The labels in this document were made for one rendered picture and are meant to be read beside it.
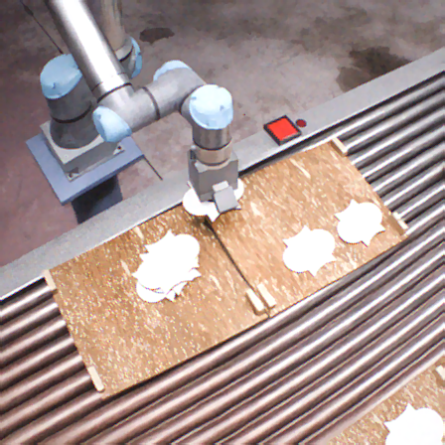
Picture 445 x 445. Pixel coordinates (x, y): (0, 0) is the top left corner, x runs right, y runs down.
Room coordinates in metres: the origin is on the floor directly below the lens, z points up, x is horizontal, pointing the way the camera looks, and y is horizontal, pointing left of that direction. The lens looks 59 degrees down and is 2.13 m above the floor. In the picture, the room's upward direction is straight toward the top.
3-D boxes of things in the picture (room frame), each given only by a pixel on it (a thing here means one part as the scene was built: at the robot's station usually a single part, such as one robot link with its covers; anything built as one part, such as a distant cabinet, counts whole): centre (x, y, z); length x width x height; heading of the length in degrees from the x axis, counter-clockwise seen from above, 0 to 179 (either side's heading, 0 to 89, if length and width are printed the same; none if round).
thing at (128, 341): (0.55, 0.17, 0.93); 0.41 x 0.35 x 0.02; 120
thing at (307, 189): (0.75, -0.19, 0.93); 0.41 x 0.35 x 0.02; 120
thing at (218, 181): (0.70, 0.02, 1.17); 0.12 x 0.09 x 0.16; 24
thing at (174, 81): (0.79, 0.10, 1.33); 0.11 x 0.11 x 0.08; 35
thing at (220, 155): (0.72, 0.03, 1.25); 0.08 x 0.08 x 0.05
